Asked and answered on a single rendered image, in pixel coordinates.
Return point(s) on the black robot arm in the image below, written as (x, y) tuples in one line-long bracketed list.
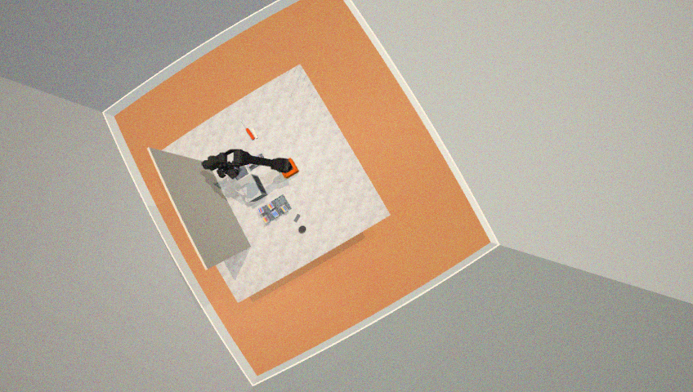
[(244, 158)]

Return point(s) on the large beige panel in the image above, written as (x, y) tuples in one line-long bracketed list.
[(201, 206)]

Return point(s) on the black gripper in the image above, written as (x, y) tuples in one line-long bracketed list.
[(221, 173)]

